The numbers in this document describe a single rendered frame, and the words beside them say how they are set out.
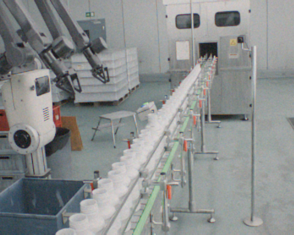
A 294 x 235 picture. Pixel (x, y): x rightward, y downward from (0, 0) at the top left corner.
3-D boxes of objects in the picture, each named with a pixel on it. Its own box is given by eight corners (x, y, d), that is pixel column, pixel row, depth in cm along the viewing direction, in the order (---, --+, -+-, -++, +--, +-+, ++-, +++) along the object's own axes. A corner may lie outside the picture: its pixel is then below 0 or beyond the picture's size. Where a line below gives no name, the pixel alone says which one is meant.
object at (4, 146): (22, 152, 364) (19, 130, 359) (-16, 153, 368) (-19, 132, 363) (43, 135, 423) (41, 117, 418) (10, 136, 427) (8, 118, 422)
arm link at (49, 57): (45, 55, 152) (38, 55, 147) (56, 44, 150) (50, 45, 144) (54, 68, 152) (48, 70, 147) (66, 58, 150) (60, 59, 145)
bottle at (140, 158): (130, 197, 118) (125, 148, 115) (130, 189, 124) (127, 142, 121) (148, 196, 118) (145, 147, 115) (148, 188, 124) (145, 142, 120)
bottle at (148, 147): (156, 175, 135) (154, 132, 131) (154, 182, 129) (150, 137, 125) (140, 175, 136) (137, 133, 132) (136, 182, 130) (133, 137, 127)
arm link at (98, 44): (80, 40, 196) (74, 40, 188) (97, 27, 193) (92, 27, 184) (92, 59, 197) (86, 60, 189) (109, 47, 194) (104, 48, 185)
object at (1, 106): (16, 108, 354) (13, 86, 350) (-23, 110, 358) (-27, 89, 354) (38, 98, 414) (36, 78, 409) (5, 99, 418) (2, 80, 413)
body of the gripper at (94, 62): (106, 65, 197) (99, 53, 196) (101, 67, 187) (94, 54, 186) (97, 71, 198) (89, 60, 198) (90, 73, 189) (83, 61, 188)
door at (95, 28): (109, 83, 1216) (104, 18, 1171) (81, 84, 1238) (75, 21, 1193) (109, 82, 1225) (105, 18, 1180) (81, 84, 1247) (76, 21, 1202)
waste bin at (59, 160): (67, 205, 341) (58, 139, 328) (24, 202, 351) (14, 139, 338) (84, 185, 384) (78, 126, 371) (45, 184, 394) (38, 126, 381)
